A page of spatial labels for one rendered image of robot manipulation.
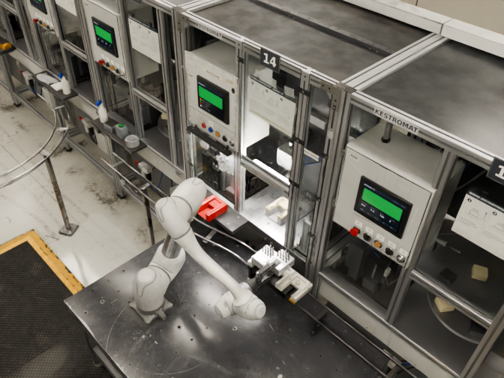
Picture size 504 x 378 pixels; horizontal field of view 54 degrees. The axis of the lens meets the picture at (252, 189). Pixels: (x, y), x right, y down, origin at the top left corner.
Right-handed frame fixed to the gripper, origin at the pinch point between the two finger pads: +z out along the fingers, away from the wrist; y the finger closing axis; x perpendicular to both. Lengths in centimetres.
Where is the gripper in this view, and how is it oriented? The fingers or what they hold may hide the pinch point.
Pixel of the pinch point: (274, 266)
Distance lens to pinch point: 269.8
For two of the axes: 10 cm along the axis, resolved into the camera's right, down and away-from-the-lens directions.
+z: 7.0, -4.6, 5.4
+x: -7.1, -4.8, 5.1
